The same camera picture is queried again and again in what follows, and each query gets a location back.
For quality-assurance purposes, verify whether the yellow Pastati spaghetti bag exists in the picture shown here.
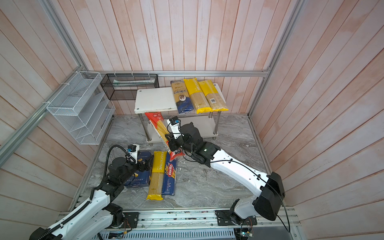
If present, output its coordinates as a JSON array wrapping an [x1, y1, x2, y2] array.
[[147, 151, 168, 201]]

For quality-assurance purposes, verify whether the blue Barilla spaghetti box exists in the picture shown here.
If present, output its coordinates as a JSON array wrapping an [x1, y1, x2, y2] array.
[[162, 155, 177, 196]]

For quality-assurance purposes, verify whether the blue yellow spaghetti bag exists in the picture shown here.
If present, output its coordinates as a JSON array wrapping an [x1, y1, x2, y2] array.
[[171, 81, 195, 114]]

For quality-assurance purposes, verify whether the yellow clear spaghetti bag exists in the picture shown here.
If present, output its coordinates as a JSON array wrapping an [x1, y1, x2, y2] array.
[[184, 78, 213, 114]]

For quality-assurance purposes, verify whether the red spaghetti bag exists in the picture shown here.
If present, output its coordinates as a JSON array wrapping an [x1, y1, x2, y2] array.
[[145, 112, 183, 160]]

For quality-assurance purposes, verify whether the yellow barcode spaghetti bag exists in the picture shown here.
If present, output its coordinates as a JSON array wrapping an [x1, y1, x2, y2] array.
[[199, 80, 229, 112]]

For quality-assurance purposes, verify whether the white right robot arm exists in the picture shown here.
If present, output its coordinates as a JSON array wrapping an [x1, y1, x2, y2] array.
[[166, 117, 286, 225]]

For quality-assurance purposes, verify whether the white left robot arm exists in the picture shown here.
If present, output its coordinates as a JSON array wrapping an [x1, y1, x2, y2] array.
[[30, 155, 154, 240]]

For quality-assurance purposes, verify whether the dark blue pasta box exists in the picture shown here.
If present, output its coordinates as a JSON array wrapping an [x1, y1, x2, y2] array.
[[124, 151, 153, 188]]

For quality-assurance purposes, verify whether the white two-tier metal shelf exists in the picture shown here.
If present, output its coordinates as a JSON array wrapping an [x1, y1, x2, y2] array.
[[134, 87, 221, 144]]

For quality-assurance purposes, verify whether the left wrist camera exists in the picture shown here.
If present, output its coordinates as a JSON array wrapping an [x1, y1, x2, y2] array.
[[126, 144, 140, 164]]

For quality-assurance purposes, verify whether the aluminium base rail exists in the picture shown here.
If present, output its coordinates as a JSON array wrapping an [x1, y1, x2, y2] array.
[[74, 208, 306, 240]]

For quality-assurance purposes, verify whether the aluminium frame rail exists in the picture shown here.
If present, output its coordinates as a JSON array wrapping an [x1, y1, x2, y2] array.
[[97, 70, 269, 78]]

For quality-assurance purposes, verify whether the white wire mesh rack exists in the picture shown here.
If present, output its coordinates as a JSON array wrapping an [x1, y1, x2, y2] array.
[[47, 72, 115, 145]]

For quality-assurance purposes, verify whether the black mesh wall basket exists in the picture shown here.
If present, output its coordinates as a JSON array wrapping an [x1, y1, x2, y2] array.
[[101, 73, 159, 101]]

